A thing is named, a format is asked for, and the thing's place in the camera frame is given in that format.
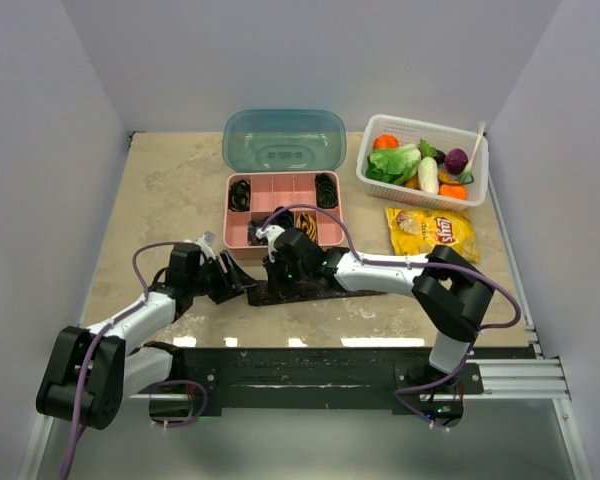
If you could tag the yellow toy vegetable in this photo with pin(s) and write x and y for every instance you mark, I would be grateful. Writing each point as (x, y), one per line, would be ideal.
(443, 178)

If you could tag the dark dotted rolled tie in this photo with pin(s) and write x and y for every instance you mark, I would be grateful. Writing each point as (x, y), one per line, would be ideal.
(326, 191)

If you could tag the orange toy carrot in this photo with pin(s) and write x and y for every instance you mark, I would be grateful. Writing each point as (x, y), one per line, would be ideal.
(455, 191)

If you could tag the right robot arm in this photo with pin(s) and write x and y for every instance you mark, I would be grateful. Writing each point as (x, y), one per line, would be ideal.
(451, 292)

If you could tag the yellow patterned rolled tie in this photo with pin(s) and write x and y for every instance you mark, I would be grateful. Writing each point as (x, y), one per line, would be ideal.
(306, 222)

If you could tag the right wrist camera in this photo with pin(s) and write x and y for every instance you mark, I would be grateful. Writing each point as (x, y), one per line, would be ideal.
(270, 234)

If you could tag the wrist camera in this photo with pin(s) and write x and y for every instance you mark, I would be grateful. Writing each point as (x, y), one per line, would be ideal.
(205, 243)
(270, 234)

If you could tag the maroon blue-flowered tie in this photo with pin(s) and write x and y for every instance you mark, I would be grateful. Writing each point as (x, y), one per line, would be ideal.
(266, 294)

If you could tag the yellow chips bag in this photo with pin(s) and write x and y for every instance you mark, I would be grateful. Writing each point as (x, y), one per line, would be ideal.
(415, 231)

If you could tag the purple toy cabbage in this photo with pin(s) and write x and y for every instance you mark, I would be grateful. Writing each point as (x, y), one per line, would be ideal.
(456, 161)

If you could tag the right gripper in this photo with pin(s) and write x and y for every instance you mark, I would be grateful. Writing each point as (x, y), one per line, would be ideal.
(275, 284)

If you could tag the orange toy pumpkin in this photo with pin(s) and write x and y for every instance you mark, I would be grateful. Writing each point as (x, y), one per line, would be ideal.
(386, 142)

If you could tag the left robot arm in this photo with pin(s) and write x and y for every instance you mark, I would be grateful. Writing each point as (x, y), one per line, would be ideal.
(91, 370)

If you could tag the dark toy eggplant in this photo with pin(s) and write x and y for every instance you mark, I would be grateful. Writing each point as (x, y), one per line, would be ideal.
(427, 150)

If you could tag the black gold patterned rolled tie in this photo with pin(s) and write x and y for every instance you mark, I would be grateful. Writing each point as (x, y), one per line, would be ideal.
(239, 196)

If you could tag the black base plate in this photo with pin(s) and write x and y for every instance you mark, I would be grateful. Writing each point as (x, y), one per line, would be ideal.
(288, 378)

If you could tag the white toy cabbage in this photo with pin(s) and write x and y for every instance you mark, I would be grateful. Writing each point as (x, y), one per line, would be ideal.
(428, 175)

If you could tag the navy orange floral rolled tie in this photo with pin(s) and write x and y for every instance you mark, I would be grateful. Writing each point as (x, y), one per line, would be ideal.
(252, 229)

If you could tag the dark green rolled tie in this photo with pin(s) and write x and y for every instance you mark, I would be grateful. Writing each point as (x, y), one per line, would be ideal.
(283, 218)

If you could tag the teal translucent plastic lid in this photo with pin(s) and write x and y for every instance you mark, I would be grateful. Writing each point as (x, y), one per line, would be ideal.
(281, 140)

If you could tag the white plastic basket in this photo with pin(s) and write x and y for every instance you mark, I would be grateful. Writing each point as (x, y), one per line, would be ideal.
(444, 138)

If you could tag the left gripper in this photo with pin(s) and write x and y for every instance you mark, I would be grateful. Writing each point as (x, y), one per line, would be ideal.
(239, 278)

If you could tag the pink divided organizer box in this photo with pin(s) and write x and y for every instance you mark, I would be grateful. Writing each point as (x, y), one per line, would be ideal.
(270, 190)

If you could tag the green toy lettuce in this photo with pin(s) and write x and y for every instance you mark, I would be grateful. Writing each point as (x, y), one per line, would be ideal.
(394, 166)

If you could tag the toy green onion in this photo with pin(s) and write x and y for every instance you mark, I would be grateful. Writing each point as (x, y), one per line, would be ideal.
(466, 176)

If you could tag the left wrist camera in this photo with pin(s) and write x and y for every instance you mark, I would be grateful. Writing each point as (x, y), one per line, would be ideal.
(205, 243)

